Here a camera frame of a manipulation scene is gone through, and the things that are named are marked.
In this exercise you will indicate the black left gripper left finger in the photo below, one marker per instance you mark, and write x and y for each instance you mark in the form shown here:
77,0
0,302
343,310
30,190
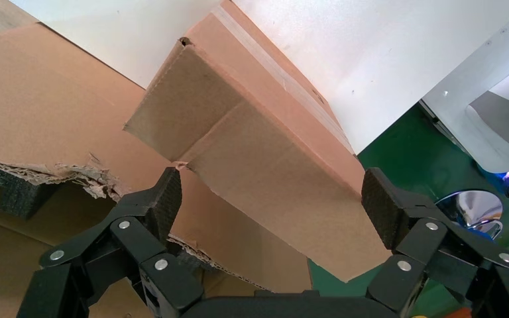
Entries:
127,237

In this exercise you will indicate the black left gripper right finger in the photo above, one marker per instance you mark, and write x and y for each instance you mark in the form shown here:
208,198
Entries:
421,237

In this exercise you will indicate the small brown cardboard box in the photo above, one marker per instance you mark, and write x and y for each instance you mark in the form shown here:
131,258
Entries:
259,167

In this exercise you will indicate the large open cardboard box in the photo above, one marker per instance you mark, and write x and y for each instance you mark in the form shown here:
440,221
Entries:
39,109

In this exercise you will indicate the chrome round part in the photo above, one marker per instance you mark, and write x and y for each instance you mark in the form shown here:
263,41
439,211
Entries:
474,208

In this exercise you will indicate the black foam block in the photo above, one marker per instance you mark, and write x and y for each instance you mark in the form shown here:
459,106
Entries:
13,193

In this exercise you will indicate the white panel with screws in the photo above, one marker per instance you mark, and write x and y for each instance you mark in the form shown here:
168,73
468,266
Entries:
478,74

